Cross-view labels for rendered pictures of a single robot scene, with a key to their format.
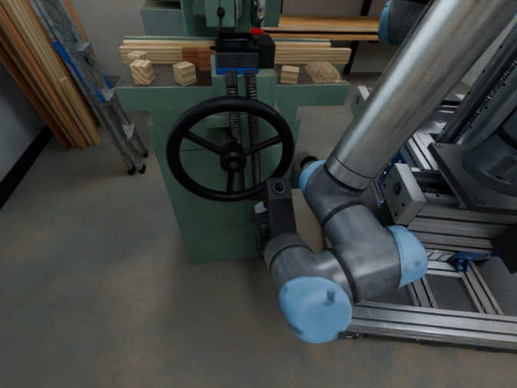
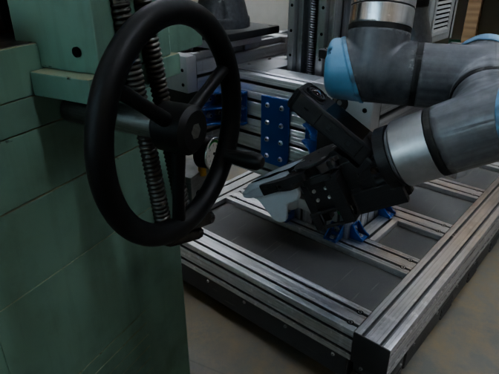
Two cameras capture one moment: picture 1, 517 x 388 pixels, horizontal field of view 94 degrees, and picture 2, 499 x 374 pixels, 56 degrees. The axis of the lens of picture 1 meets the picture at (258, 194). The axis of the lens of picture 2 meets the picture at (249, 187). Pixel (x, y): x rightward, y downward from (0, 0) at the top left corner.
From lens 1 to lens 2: 0.45 m
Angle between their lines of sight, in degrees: 44
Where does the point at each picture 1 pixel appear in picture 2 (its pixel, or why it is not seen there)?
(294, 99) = not seen: hidden behind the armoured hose
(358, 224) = (452, 47)
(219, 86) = (101, 10)
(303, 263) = (474, 90)
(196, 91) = (10, 59)
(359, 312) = (384, 326)
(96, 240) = not seen: outside the picture
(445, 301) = (414, 251)
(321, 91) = (177, 27)
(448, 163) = not seen: hidden behind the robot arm
